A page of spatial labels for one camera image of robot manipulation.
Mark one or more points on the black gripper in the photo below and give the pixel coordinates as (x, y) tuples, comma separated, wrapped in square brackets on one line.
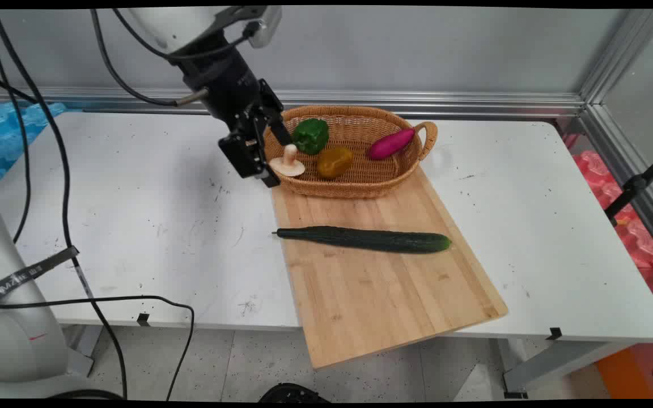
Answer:
[(224, 85)]

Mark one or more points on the long dark green cucumber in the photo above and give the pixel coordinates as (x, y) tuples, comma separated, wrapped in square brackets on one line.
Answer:
[(366, 238)]

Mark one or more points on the beige mushroom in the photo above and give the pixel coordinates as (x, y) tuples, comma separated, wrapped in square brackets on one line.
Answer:
[(288, 164)]

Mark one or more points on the green bell pepper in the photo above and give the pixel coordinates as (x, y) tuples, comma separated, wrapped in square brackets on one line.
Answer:
[(310, 136)]

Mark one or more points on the yellow bell pepper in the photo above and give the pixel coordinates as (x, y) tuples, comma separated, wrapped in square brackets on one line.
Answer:
[(335, 161)]

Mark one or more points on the woven wicker basket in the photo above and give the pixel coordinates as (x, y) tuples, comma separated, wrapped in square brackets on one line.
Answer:
[(360, 175)]

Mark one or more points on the purple sweet potato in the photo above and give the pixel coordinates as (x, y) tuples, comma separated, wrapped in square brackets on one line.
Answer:
[(390, 143)]

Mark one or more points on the wooden cutting board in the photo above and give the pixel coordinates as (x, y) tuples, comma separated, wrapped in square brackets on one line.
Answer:
[(377, 294)]

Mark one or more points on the black table edge clip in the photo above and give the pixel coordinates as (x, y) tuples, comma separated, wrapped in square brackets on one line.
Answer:
[(143, 319), (555, 333)]

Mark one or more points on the blue foam sheet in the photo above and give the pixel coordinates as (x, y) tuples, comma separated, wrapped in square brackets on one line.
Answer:
[(6, 136)]

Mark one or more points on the black round object on floor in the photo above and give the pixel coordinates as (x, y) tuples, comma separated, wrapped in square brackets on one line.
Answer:
[(292, 392)]

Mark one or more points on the grey table leg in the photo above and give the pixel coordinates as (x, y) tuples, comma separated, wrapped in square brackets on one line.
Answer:
[(83, 351)]

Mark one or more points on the black tripod stand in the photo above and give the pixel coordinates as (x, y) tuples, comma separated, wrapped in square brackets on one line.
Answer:
[(635, 184)]

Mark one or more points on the red foam sheet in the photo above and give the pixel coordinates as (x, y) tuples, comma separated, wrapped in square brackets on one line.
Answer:
[(641, 241)]

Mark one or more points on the orange floor mat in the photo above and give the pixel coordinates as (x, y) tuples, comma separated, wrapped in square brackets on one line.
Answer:
[(624, 377)]

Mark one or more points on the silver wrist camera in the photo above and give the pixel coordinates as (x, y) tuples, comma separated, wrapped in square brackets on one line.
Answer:
[(267, 25)]

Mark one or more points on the horizontal aluminium frame rail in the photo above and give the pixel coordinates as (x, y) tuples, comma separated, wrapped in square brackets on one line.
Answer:
[(417, 103)]

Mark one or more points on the slanted aluminium side rail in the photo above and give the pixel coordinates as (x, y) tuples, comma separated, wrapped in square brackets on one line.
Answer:
[(627, 164)]

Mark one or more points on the upright aluminium frame post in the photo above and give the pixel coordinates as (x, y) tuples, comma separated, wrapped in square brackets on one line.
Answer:
[(624, 54)]

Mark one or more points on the grey table leg frame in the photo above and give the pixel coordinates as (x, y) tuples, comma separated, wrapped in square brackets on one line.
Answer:
[(559, 362)]

